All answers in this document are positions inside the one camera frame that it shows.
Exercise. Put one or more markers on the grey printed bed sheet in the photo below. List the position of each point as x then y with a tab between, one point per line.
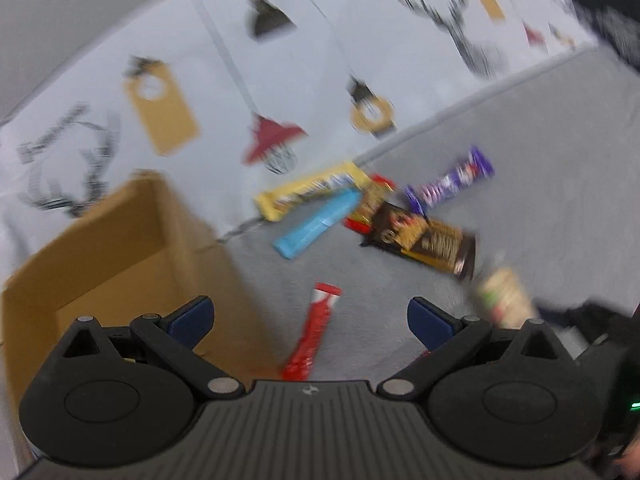
310	60

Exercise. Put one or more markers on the dark patterned cloth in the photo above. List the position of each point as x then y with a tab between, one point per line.
607	5

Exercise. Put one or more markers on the red-ended golden snack packet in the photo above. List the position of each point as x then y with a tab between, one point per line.
372	202

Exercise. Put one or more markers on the brown cardboard box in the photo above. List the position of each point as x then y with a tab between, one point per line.
125	230

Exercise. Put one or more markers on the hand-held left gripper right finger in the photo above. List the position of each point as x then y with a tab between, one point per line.
430	322

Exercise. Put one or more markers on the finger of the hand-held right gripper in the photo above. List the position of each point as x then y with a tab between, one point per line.
557	316

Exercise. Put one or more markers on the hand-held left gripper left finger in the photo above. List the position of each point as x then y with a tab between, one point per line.
192	317

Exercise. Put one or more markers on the dark brown gold snack packet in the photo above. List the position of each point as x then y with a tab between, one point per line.
430	240

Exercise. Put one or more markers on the light blue snack packet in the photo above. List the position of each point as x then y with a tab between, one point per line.
315	225

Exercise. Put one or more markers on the red snack packet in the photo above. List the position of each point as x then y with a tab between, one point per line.
312	330

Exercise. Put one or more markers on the clear peanut packet green label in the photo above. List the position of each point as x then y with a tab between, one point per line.
505	295

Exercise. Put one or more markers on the purple snack bar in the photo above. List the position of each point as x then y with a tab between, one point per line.
450	180

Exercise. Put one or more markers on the yellow snack bar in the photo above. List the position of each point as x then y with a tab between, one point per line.
310	187

